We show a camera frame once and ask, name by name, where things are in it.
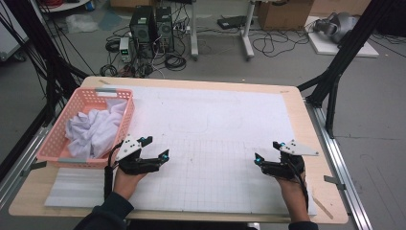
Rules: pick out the person's right hand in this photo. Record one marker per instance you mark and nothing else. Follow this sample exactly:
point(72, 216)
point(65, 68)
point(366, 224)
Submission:
point(295, 193)

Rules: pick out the white ribbed foam sheet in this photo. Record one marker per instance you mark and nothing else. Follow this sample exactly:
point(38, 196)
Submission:
point(76, 188)

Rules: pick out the black flat box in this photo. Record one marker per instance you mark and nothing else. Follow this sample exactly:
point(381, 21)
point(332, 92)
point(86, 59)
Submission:
point(233, 21)

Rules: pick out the grey rounded device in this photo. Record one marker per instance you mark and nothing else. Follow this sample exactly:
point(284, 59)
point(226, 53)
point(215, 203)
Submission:
point(340, 27)

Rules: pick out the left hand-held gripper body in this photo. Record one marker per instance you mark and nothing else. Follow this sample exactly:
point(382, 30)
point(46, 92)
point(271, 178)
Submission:
point(127, 150)

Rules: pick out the black computer tower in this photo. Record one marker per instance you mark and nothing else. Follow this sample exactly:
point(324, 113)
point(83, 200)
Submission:
point(164, 28)
point(142, 28)

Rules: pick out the clear plastic bag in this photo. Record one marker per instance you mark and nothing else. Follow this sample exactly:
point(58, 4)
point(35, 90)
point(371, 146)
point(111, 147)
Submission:
point(79, 24)

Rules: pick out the person's left hand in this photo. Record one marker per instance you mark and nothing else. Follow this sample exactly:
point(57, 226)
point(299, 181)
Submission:
point(126, 183)

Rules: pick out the white floor board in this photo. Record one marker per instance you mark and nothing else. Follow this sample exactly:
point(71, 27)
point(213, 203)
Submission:
point(328, 48)

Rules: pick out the white desk leg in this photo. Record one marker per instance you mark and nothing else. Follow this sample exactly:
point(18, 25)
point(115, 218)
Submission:
point(194, 32)
point(246, 35)

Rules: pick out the white power strip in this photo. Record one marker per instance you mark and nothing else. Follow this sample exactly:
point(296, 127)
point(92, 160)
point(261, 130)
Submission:
point(182, 28)

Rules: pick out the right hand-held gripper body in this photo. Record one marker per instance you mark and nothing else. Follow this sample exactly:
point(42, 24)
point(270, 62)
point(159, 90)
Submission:
point(287, 169)

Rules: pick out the round white table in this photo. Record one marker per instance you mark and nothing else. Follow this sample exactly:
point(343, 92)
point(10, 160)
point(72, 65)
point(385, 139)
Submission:
point(70, 5)

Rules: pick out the white grid mat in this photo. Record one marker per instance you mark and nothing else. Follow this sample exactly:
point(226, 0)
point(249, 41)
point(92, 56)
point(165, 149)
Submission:
point(207, 111)

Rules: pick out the pale purple printed towel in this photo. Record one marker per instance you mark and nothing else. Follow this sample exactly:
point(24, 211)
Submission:
point(95, 131)

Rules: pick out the cardboard box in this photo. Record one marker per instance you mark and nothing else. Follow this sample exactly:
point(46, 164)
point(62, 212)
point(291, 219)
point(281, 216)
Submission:
point(284, 16)
point(127, 3)
point(341, 6)

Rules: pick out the white power supply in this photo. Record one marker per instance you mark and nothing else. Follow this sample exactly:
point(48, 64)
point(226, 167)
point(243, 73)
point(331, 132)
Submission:
point(124, 48)

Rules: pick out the pink plastic basket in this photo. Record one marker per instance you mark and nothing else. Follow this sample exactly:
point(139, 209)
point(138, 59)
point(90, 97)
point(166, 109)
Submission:
point(52, 143)

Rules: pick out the aluminium rail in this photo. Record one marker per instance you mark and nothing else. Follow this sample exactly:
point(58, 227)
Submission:
point(344, 179)
point(19, 166)

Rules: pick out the grey metal clamp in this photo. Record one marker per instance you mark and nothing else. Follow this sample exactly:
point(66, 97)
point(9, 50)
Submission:
point(333, 181)
point(36, 166)

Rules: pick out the thin wooden stick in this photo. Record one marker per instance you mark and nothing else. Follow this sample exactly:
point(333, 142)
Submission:
point(323, 207)

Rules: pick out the blue-grey floor sheet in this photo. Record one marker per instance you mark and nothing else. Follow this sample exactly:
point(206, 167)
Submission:
point(110, 20)

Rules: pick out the black frame stand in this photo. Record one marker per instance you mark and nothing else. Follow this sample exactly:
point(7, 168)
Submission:
point(351, 41)
point(41, 41)

